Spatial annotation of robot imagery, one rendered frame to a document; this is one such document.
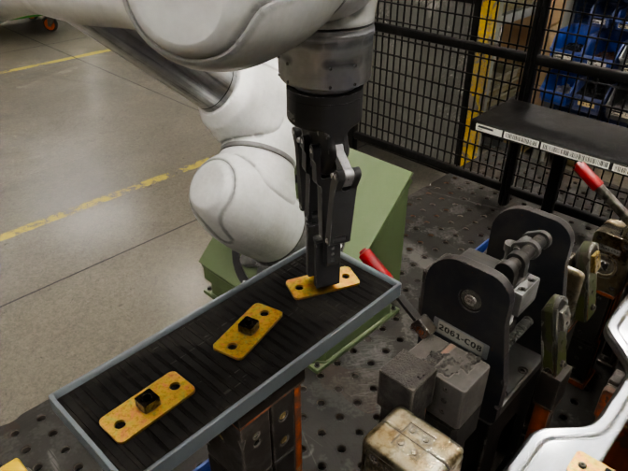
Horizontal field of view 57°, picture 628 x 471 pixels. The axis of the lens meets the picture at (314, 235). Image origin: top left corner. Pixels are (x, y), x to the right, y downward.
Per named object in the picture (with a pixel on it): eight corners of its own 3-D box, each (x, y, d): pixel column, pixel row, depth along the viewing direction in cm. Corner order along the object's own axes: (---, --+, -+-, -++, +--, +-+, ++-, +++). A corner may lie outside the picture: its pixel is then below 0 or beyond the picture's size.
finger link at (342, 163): (338, 121, 58) (362, 135, 54) (339, 170, 60) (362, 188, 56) (316, 125, 57) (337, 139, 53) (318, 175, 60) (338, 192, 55)
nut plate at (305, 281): (295, 301, 66) (294, 292, 66) (284, 282, 69) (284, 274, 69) (361, 284, 69) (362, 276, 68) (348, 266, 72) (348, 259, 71)
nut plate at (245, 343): (240, 362, 58) (239, 353, 58) (210, 349, 60) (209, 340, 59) (284, 314, 65) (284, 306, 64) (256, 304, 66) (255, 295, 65)
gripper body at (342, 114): (274, 73, 58) (277, 157, 63) (304, 100, 51) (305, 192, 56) (342, 64, 60) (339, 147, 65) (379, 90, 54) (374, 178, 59)
